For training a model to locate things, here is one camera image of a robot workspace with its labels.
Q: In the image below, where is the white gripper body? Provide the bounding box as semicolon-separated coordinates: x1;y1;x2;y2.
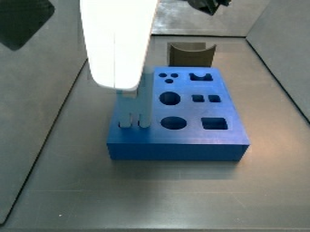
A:
80;0;159;90

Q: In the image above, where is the black object at top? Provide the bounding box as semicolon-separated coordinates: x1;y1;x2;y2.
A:
187;0;232;15

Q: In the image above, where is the dark grey curved block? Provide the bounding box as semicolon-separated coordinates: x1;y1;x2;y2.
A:
167;43;216;67

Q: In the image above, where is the blue shape-sorting block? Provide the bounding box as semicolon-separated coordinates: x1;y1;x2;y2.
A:
107;67;250;161

